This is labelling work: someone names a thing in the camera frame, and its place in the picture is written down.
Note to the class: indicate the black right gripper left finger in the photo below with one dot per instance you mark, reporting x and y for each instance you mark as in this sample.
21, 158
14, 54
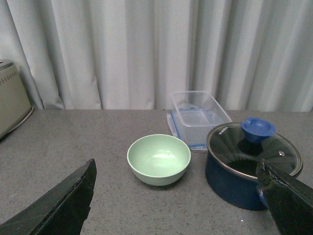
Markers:
61, 211

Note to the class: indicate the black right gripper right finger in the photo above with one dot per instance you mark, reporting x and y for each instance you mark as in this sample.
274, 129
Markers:
289, 201

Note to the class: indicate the green bowl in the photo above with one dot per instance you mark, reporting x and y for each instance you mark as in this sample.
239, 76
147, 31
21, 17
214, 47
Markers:
159, 159

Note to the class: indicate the dark blue pot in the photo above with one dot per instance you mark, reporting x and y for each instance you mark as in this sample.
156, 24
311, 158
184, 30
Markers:
232, 175

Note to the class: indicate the glass pot lid blue knob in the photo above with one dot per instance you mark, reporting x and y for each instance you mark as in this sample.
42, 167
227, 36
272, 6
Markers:
239, 146

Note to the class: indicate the cream toaster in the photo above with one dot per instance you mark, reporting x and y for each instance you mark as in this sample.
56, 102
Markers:
15, 107

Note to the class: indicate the blue-rimmed container lid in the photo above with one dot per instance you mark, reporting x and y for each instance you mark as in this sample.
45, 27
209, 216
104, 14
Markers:
192, 124

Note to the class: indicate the clear plastic container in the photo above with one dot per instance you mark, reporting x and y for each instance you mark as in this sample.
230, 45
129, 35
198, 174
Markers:
201, 99

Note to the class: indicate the white curtain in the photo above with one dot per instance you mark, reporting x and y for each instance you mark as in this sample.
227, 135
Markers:
132, 54

